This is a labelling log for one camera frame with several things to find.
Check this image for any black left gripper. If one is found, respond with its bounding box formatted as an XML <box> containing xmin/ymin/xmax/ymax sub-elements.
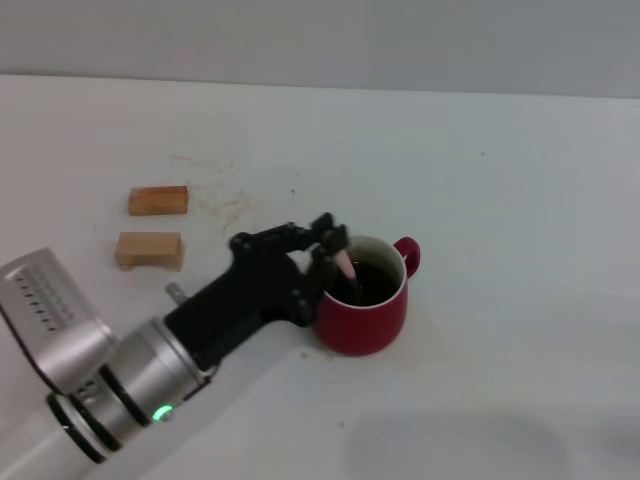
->
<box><xmin>164</xmin><ymin>212</ymin><xmax>350</xmax><ymax>372</ymax></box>

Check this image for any pink handled metal spoon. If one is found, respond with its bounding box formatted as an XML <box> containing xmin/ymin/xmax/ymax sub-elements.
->
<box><xmin>334</xmin><ymin>248</ymin><xmax>369</xmax><ymax>304</ymax></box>

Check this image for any red ceramic cup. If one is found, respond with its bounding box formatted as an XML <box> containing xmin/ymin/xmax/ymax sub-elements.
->
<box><xmin>312</xmin><ymin>235</ymin><xmax>422</xmax><ymax>357</ymax></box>

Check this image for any dark coffee liquid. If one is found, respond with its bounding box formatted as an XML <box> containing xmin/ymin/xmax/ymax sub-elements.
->
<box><xmin>332</xmin><ymin>259</ymin><xmax>402</xmax><ymax>307</ymax></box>

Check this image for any pale notched wooden block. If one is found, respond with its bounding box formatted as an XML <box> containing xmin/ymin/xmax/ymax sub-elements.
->
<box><xmin>114</xmin><ymin>231</ymin><xmax>184</xmax><ymax>273</ymax></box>

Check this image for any reddish wooden block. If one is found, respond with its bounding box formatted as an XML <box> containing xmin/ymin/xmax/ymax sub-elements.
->
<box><xmin>128</xmin><ymin>185</ymin><xmax>190</xmax><ymax>217</ymax></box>

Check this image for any thin black left gripper cable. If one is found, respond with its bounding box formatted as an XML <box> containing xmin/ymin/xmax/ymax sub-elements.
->
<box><xmin>182</xmin><ymin>367</ymin><xmax>217</xmax><ymax>401</ymax></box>

